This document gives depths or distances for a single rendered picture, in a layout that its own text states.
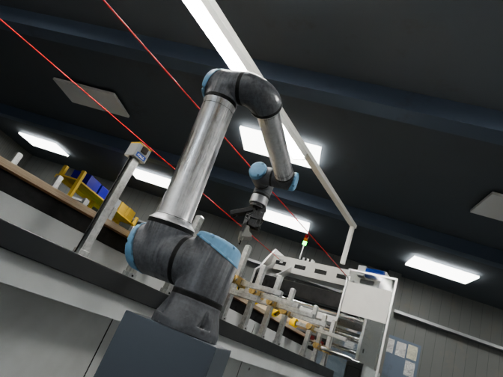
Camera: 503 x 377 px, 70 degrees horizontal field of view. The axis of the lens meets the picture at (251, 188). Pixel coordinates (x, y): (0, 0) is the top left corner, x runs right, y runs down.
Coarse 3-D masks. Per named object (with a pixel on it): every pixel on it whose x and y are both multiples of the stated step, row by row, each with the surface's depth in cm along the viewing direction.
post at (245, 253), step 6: (246, 246) 228; (246, 252) 226; (240, 258) 225; (246, 258) 225; (240, 264) 223; (240, 270) 221; (240, 276) 222; (234, 288) 218; (228, 294) 216; (228, 300) 214; (228, 306) 214; (222, 312) 212
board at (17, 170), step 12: (0, 156) 128; (12, 168) 132; (24, 180) 139; (36, 180) 139; (48, 192) 144; (60, 192) 146; (72, 204) 150; (120, 228) 170; (240, 300) 250; (264, 312) 276; (288, 324) 308
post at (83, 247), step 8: (128, 160) 154; (136, 160) 156; (128, 168) 153; (120, 176) 152; (128, 176) 153; (120, 184) 150; (112, 192) 148; (120, 192) 150; (104, 200) 147; (112, 200) 148; (104, 208) 145; (112, 208) 148; (96, 216) 144; (104, 216) 145; (96, 224) 143; (88, 232) 142; (96, 232) 143; (88, 240) 141; (80, 248) 138; (88, 248) 141
